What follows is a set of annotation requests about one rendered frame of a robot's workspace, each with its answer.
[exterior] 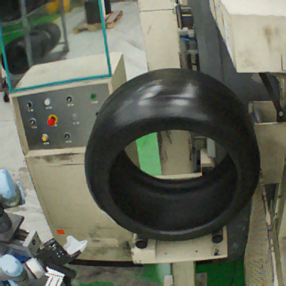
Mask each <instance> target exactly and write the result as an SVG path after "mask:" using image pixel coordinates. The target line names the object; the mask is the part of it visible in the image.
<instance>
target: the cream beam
mask: <svg viewBox="0 0 286 286"><path fill-rule="evenodd" d="M209 5H210V6H211V8H210V9H209V10H210V11H211V13H212V14H213V17H214V21H215V22H216V25H217V27H219V30H220V33H221V36H222V37H223V41H224V42H225V44H226V47H227V50H228V51H229V49H228V45H227V38H226V32H225V25H224V21H225V22H226V23H227V25H228V27H229V38H230V39H231V46H232V62H233V65H234V67H235V70H236V72H240V73H243V72H247V73H250V72H254V73H257V72H260V73H263V72H265V73H282V74H284V73H286V0H209ZM229 55H230V54H229Z"/></svg>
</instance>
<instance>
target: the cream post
mask: <svg viewBox="0 0 286 286"><path fill-rule="evenodd" d="M138 4H139V15H140V18H139V20H141V25H142V33H143V39H144V49H145V54H146V60H147V70H148V71H153V70H157V69H165V68H175V69H184V62H183V60H182V46H181V45H180V37H179V30H178V22H177V15H176V8H175V3H174V0H138ZM156 137H157V143H158V149H159V161H160V168H161V175H162V176H168V175H183V174H193V173H194V169H193V159H192V148H191V146H192V140H191V131H187V130H163V131H159V132H156ZM195 262H196V261H181V262H172V263H171V270H172V273H173V275H172V279H173V283H174V285H173V286H195V283H196V278H195V277H196V272H195V270H196V264H195Z"/></svg>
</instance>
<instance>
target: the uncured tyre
mask: <svg viewBox="0 0 286 286"><path fill-rule="evenodd" d="M163 130H187V131H191V132H194V133H197V134H200V135H202V136H206V137H208V138H210V139H212V140H214V141H216V142H217V143H218V144H219V145H221V146H222V147H223V148H224V150H226V153H225V155H224V156H223V158H222V160H221V161H220V162H219V163H218V164H217V165H216V166H215V167H213V169H212V170H210V171H209V172H208V173H207V174H204V175H202V176H200V177H196V178H193V179H189V180H184V181H172V180H166V179H160V178H157V177H154V176H152V175H150V174H147V173H145V172H144V171H143V170H141V169H140V168H138V167H137V166H136V165H135V164H134V163H133V162H132V160H131V159H130V158H129V156H128V155H127V153H126V151H125V147H126V146H128V145H129V144H130V143H132V142H134V141H135V140H137V139H140V138H141V137H143V136H145V135H147V134H149V133H155V132H159V131H163ZM260 158H261V154H260V150H259V149H258V142H257V138H256V136H255V130H254V127H253V125H252V121H251V118H250V115H249V113H248V111H247V109H246V107H245V106H244V105H243V104H242V101H241V100H240V99H239V98H238V96H237V95H236V94H235V93H234V92H233V91H232V90H231V89H229V88H228V87H226V86H225V85H224V84H223V83H221V82H220V81H218V80H216V79H215V78H213V77H212V76H209V75H207V74H204V73H201V72H198V71H194V70H192V69H175V68H165V69H157V70H153V71H146V72H145V73H142V74H140V75H137V76H135V77H134V78H132V79H130V80H128V81H127V82H125V83H123V84H122V85H121V86H119V87H118V88H117V89H116V90H115V91H114V92H113V93H112V94H111V95H110V96H109V97H108V98H107V99H106V100H105V101H104V103H103V105H102V106H101V108H100V111H99V113H98V115H97V118H96V120H95V123H94V126H93V128H92V133H91V135H90V137H89V141H88V144H87V146H86V151H85V157H84V171H85V178H86V182H87V185H88V188H89V192H90V194H91V195H92V198H93V200H94V201H95V203H96V205H97V206H98V208H99V209H101V210H102V211H104V212H106V213H107V214H108V215H109V216H110V217H111V218H112V219H113V220H114V221H115V222H116V224H117V225H119V226H120V227H121V228H123V229H126V230H128V231H130V232H132V233H134V234H137V235H139V236H143V237H146V238H150V239H153V240H161V241H187V240H191V239H193V238H199V237H202V236H205V235H208V234H211V233H213V232H215V231H217V230H219V229H220V228H222V227H224V226H225V225H226V224H228V223H230V222H231V221H232V220H233V219H235V218H236V217H237V216H238V215H239V214H240V213H241V212H242V211H243V210H244V209H245V208H246V207H247V205H248V203H249V201H250V200H251V198H252V196H253V195H254V193H255V190H256V187H257V185H258V179H259V175H260V170H261V160H260Z"/></svg>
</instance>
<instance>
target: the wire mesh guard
mask: <svg viewBox="0 0 286 286"><path fill-rule="evenodd" d="M258 181H259V182H258V185H257V187H256V190H255V193H254V195H253V196H252V204H251V212H250V221H249V228H248V235H247V245H246V248H245V253H244V257H245V256H246V260H244V261H245V262H244V275H245V277H244V278H245V280H244V281H245V286H261V285H260V283H262V286H263V284H265V286H267V284H266V279H267V277H268V278H269V277H270V280H271V279H272V281H270V282H271V283H272V286H279V280H278V272H277V264H276V254H275V249H274V248H275V247H274V241H273V232H272V226H271V219H270V211H269V207H268V202H267V194H266V189H265V185H264V178H263V173H262V171H261V170H260V175H259V180H258ZM259 189H260V191H259ZM257 191H258V193H257ZM259 195H261V197H259ZM256 197H257V200H256V199H255V198H256ZM260 200H261V202H260ZM258 201H259V204H258V205H259V207H258V205H256V203H258ZM261 204H262V206H261ZM256 206H257V208H256ZM262 209H263V211H262ZM254 210H255V211H254ZM258 210H260V211H258ZM257 211H258V213H257ZM255 213H256V214H255ZM263 213H264V215H262V214H263ZM259 214H260V215H261V216H262V217H261V216H259ZM255 216H256V217H257V219H256V218H255V219H254V217H255ZM260 219H261V220H260ZM262 220H263V222H262ZM254 221H255V222H254ZM257 221H260V222H257ZM252 222H253V223H254V224H253V223H252ZM264 222H265V227H264V226H263V224H264ZM261 223H262V225H261ZM256 224H257V227H256ZM259 225H261V227H260V226H259ZM254 226H255V227H254ZM262 227H263V229H262ZM259 228H260V231H259ZM265 228H266V231H265ZM255 229H256V231H255ZM257 229H258V231H257ZM253 230H254V231H253ZM264 232H265V234H264ZM260 233H262V234H264V235H265V236H264V237H263V235H261V234H260ZM266 233H267V236H266ZM252 234H253V236H252ZM258 234H259V236H258ZM254 235H255V237H254ZM256 235H257V236H258V237H256ZM250 238H251V239H252V240H251V239H250ZM259 238H260V239H261V240H262V241H261V240H259ZM264 238H265V239H267V240H264ZM254 239H255V240H254ZM256 239H258V240H256ZM263 241H264V242H263ZM253 242H254V244H253ZM257 242H258V244H260V246H259V245H258V244H257ZM250 243H251V245H250ZM255 243H256V245H255ZM262 243H263V244H264V245H263V246H262ZM265 244H266V245H268V247H267V246H265ZM251 246H252V247H251ZM249 247H251V248H249ZM254 247H255V250H254ZM256 247H257V248H258V249H256ZM252 248H253V249H252ZM260 248H261V249H262V251H261V250H260ZM263 248H265V252H263ZM266 249H267V251H269V252H267V253H266ZM250 250H251V251H252V253H251V252H250ZM258 250H259V251H258ZM255 253H257V255H256V254H255ZM259 253H260V254H261V255H259ZM265 253H266V256H265ZM253 255H254V257H253ZM268 255H269V258H268ZM263 256H264V257H263ZM257 257H258V259H257ZM248 258H249V259H248ZM262 258H263V260H262ZM250 259H251V260H250ZM252 259H253V261H252ZM256 259H257V261H256ZM259 259H260V261H259ZM265 259H268V263H267V260H266V261H265ZM254 260H255V261H256V262H257V263H258V261H259V264H257V263H256V262H255V261H254ZM269 260H270V264H269ZM262 261H263V262H262ZM250 262H251V263H250ZM260 262H261V263H262V265H261V264H260ZM265 262H266V263H265ZM251 264H252V265H251ZM256 264H257V266H256ZM263 264H265V266H263ZM266 264H267V268H268V267H270V268H269V269H266ZM247 265H248V266H247ZM254 265H255V266H254ZM268 265H269V266H268ZM251 266H252V267H251ZM258 266H259V267H260V268H262V269H264V270H266V271H263V270H261V269H259V268H258ZM253 268H254V269H253ZM255 269H256V270H257V271H258V273H257V271H255ZM250 270H251V272H250ZM252 272H254V273H252ZM259 272H260V274H259ZM266 272H267V274H266ZM268 272H269V274H268ZM270 272H271V276H270ZM249 274H250V275H249ZM255 274H256V276H255ZM262 274H263V276H262ZM265 274H266V278H265ZM251 275H252V276H251ZM257 275H259V276H258V278H257ZM254 276H255V278H254ZM252 277H253V278H252ZM271 277H272V278H271ZM251 278H252V279H251ZM260 278H261V279H264V280H265V281H263V280H261V279H260ZM256 279H257V280H256ZM258 280H259V281H258ZM260 280H261V282H260ZM254 281H255V283H257V284H255V283H254ZM250 282H252V284H251V283H250ZM267 282H269V279H267ZM270 282H269V283H268V286H269V284H270V286H271V283H270Z"/></svg>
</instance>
